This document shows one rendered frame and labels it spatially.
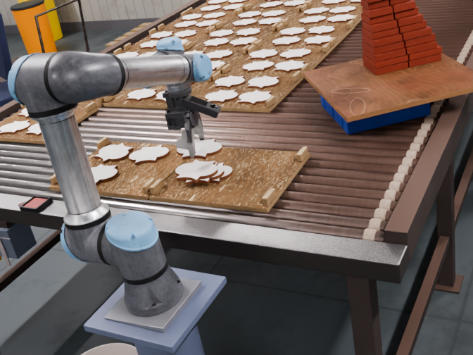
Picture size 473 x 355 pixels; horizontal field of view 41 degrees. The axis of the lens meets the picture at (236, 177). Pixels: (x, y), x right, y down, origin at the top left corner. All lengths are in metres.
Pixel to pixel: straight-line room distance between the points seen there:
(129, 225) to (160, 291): 0.18
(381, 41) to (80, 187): 1.24
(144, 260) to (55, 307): 1.83
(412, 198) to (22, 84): 1.02
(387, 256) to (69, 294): 2.11
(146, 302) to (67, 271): 2.00
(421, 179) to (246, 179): 0.53
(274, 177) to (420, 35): 0.79
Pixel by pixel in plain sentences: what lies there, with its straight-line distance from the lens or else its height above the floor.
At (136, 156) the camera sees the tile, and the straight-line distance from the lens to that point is 2.27.
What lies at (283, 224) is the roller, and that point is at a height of 0.92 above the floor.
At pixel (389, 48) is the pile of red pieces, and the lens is 2.35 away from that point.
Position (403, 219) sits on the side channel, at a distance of 1.66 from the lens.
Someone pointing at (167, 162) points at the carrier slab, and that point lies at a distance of 2.19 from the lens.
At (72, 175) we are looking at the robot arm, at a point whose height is 1.23.
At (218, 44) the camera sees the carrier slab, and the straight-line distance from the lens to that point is 3.39.
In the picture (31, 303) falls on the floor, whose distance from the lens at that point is 3.43.
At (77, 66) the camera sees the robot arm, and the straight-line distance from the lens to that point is 1.42.
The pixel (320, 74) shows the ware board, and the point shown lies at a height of 1.04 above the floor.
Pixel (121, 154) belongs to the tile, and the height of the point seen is 0.95.
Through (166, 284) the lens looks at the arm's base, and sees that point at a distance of 1.58.
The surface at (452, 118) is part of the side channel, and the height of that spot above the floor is 0.95.
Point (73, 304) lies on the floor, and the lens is 3.30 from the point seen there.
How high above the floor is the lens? 1.86
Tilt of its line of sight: 28 degrees down
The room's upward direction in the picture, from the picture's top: 11 degrees counter-clockwise
